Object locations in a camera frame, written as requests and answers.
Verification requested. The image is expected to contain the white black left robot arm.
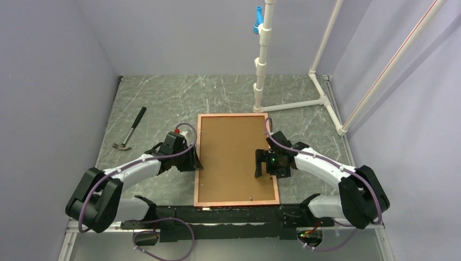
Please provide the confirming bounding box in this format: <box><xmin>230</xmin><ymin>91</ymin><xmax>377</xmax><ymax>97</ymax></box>
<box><xmin>65</xmin><ymin>130</ymin><xmax>203</xmax><ymax>233</ymax></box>

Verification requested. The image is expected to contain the white PVC pipe stand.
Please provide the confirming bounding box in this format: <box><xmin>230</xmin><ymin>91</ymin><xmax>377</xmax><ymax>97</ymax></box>
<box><xmin>250</xmin><ymin>1</ymin><xmax>344</xmax><ymax>132</ymax></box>

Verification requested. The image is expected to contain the white pole with red stripe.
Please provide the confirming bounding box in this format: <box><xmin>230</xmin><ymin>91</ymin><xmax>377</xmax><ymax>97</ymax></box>
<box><xmin>337</xmin><ymin>0</ymin><xmax>446</xmax><ymax>136</ymax></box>

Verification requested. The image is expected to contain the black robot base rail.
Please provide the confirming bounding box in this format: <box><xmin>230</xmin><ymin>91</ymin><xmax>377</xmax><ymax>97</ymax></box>
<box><xmin>121</xmin><ymin>204</ymin><xmax>334</xmax><ymax>243</ymax></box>

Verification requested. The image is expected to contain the black handled hammer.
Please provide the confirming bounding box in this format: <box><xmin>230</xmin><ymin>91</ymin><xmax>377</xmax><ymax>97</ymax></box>
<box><xmin>112</xmin><ymin>107</ymin><xmax>147</xmax><ymax>151</ymax></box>

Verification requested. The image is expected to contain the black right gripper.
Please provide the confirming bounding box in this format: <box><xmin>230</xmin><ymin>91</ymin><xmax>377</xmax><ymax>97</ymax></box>
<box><xmin>254</xmin><ymin>149</ymin><xmax>290</xmax><ymax>179</ymax></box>

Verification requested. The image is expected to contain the red picture frame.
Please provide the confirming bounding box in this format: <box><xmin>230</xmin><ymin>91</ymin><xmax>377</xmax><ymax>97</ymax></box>
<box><xmin>193</xmin><ymin>113</ymin><xmax>281</xmax><ymax>208</ymax></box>

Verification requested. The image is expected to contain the brown cardboard backing board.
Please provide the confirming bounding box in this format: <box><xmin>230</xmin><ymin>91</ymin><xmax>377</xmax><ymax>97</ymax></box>
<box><xmin>197</xmin><ymin>116</ymin><xmax>277</xmax><ymax>203</ymax></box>

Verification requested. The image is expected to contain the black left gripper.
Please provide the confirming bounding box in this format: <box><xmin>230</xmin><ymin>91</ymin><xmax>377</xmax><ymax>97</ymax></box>
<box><xmin>172</xmin><ymin>145</ymin><xmax>203</xmax><ymax>173</ymax></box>

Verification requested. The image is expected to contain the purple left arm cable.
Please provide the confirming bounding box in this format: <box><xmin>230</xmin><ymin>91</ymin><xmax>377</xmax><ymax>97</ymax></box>
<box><xmin>77</xmin><ymin>122</ymin><xmax>198</xmax><ymax>261</ymax></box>

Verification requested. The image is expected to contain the blue pipe fitting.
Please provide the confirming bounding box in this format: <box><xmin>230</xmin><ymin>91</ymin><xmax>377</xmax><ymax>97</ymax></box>
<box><xmin>253</xmin><ymin>6</ymin><xmax>264</xmax><ymax>34</ymax></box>

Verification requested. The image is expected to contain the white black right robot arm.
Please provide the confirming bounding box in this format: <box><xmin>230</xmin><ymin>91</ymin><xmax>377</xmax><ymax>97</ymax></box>
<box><xmin>254</xmin><ymin>131</ymin><xmax>390</xmax><ymax>229</ymax></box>

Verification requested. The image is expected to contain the aluminium extrusion frame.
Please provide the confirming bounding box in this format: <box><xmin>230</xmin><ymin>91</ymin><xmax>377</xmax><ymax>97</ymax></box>
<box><xmin>57</xmin><ymin>77</ymin><xmax>395</xmax><ymax>261</ymax></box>

